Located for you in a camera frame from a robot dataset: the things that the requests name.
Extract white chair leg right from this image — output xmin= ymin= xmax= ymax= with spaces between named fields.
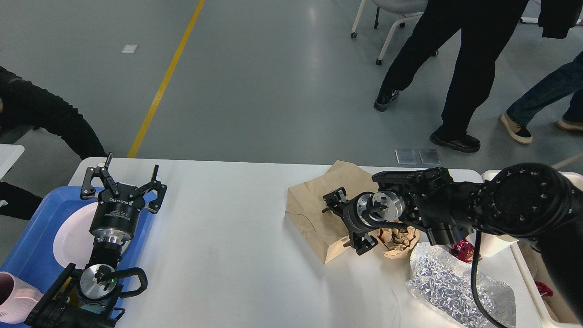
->
xmin=552 ymin=152 xmax=583 ymax=170

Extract metal floor plate left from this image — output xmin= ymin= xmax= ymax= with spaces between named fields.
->
xmin=395 ymin=149 xmax=417 ymax=165

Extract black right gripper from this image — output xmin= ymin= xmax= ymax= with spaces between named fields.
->
xmin=322 ymin=187 xmax=380 ymax=256

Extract brown paper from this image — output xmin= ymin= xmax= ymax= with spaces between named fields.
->
xmin=376 ymin=226 xmax=421 ymax=259

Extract pink mug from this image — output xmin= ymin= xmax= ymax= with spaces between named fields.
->
xmin=0 ymin=272 xmax=44 ymax=324

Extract white side table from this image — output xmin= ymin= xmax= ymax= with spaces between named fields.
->
xmin=0 ymin=143 xmax=25 ymax=178

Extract metal floor plate right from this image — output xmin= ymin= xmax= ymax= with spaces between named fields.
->
xmin=418 ymin=149 xmax=441 ymax=165

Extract beige shoe at right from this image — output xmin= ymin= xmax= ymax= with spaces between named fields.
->
xmin=555 ymin=118 xmax=583 ymax=132

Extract brown paper bag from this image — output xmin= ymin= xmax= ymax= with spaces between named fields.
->
xmin=286 ymin=160 xmax=377 ymax=264

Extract white paper cup right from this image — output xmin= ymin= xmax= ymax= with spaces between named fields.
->
xmin=479 ymin=232 xmax=518 ymax=257

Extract metal floor plate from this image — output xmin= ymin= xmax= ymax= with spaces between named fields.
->
xmin=395 ymin=149 xmax=417 ymax=165
xmin=418 ymin=149 xmax=441 ymax=165

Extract white rolling chair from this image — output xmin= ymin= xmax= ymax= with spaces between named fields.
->
xmin=350 ymin=0 xmax=440 ymax=66

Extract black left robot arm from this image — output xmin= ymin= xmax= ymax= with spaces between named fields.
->
xmin=25 ymin=154 xmax=167 ymax=328

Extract teal mug yellow inside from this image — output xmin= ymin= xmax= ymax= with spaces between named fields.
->
xmin=57 ymin=277 xmax=106 ymax=313

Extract standing person in black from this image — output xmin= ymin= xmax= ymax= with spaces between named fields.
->
xmin=373 ymin=0 xmax=583 ymax=153

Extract seated person in black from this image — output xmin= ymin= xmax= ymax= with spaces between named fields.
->
xmin=0 ymin=68 xmax=107 ymax=220

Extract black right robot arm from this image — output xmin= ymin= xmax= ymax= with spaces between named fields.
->
xmin=323 ymin=163 xmax=583 ymax=321

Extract pink plate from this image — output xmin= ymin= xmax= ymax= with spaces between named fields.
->
xmin=52 ymin=203 xmax=99 ymax=270

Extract crushed red can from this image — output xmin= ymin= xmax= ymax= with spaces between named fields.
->
xmin=450 ymin=238 xmax=475 ymax=263

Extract blue plastic tray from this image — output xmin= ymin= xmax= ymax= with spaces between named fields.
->
xmin=1 ymin=187 xmax=154 ymax=328

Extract red item in bin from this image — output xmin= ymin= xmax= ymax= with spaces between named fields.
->
xmin=534 ymin=281 xmax=554 ymax=297

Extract person in blue jeans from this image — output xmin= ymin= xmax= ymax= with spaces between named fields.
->
xmin=500 ymin=52 xmax=583 ymax=144

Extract silver foil plastic bag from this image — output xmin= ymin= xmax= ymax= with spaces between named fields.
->
xmin=407 ymin=242 xmax=517 ymax=328

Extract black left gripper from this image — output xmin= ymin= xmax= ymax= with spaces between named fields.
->
xmin=80 ymin=154 xmax=167 ymax=244

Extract beige plastic bin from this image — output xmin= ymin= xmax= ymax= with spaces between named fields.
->
xmin=481 ymin=170 xmax=583 ymax=325

